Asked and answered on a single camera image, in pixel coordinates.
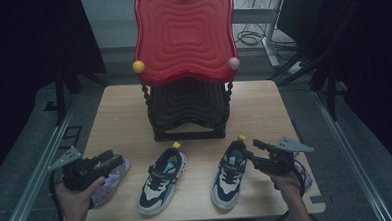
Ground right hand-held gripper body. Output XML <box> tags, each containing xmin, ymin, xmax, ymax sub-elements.
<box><xmin>251</xmin><ymin>134</ymin><xmax>317</xmax><ymax>177</ymax></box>

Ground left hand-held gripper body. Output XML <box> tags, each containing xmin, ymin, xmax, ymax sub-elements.
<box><xmin>45</xmin><ymin>144</ymin><xmax>106</xmax><ymax>193</ymax></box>

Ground black and white sneaker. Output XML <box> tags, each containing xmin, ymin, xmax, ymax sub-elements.
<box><xmin>207</xmin><ymin>133</ymin><xmax>253</xmax><ymax>212</ymax></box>
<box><xmin>133</xmin><ymin>141</ymin><xmax>192</xmax><ymax>217</ymax></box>

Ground red and black shoe rack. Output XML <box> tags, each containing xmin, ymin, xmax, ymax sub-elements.
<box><xmin>128</xmin><ymin>0</ymin><xmax>245</xmax><ymax>144</ymax></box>

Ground person's right hand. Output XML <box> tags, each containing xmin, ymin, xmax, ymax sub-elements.
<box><xmin>269</xmin><ymin>170</ymin><xmax>304</xmax><ymax>202</ymax></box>

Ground person's left hand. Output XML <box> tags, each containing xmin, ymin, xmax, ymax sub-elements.
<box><xmin>54</xmin><ymin>175</ymin><xmax>109</xmax><ymax>221</ymax></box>

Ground black tape strip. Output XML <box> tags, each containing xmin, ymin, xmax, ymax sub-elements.
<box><xmin>309</xmin><ymin>194</ymin><xmax>326</xmax><ymax>206</ymax></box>

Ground black metal stand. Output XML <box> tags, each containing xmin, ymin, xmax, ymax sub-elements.
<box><xmin>41</xmin><ymin>58</ymin><xmax>113</xmax><ymax>127</ymax></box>
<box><xmin>264</xmin><ymin>0</ymin><xmax>369</xmax><ymax>124</ymax></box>

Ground white power strip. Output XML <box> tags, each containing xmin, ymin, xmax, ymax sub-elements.
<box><xmin>286</xmin><ymin>60</ymin><xmax>309</xmax><ymax>75</ymax></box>

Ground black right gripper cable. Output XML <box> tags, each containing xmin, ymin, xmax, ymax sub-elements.
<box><xmin>253</xmin><ymin>165</ymin><xmax>309</xmax><ymax>221</ymax></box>

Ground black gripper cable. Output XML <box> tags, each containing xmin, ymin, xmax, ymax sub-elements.
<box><xmin>47</xmin><ymin>169</ymin><xmax>69</xmax><ymax>221</ymax></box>
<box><xmin>253</xmin><ymin>165</ymin><xmax>309</xmax><ymax>221</ymax></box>

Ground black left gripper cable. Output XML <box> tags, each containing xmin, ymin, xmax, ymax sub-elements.
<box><xmin>47</xmin><ymin>169</ymin><xmax>69</xmax><ymax>221</ymax></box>

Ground metal floor rail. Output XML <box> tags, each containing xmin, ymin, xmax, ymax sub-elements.
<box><xmin>311</xmin><ymin>86</ymin><xmax>392</xmax><ymax>221</ymax></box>
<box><xmin>0</xmin><ymin>95</ymin><xmax>85</xmax><ymax>221</ymax></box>

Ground coiled black floor cables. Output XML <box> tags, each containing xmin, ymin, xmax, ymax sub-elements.
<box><xmin>233</xmin><ymin>20</ymin><xmax>298</xmax><ymax>55</ymax></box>

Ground white desk frame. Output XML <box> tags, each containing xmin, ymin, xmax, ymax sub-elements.
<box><xmin>230</xmin><ymin>0</ymin><xmax>288</xmax><ymax>71</ymax></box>

